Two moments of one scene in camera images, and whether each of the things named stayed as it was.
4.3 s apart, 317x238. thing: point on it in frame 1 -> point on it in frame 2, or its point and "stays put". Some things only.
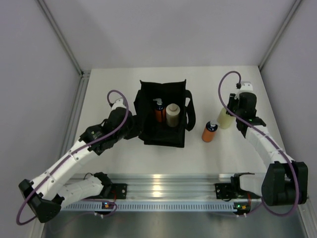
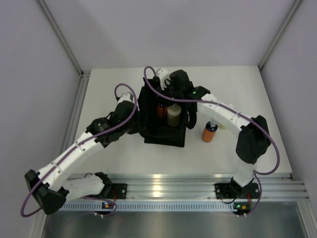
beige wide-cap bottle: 173,112 stays put
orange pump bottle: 208,133 stays put
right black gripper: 232,100 -> 170,86
